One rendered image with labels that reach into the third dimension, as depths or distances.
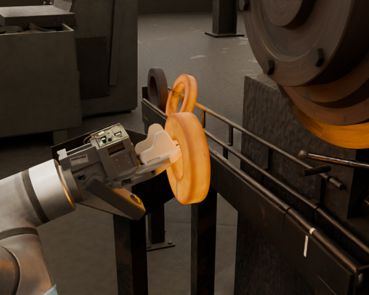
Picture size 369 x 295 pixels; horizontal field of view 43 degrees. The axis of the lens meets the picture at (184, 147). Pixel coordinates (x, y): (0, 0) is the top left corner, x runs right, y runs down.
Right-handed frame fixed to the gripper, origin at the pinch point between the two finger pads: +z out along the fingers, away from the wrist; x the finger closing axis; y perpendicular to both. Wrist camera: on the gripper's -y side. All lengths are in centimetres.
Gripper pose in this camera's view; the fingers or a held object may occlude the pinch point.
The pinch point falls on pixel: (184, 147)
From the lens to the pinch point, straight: 79.2
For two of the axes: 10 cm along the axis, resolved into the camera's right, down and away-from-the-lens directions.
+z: 9.1, -3.8, 1.8
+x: -3.2, -3.6, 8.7
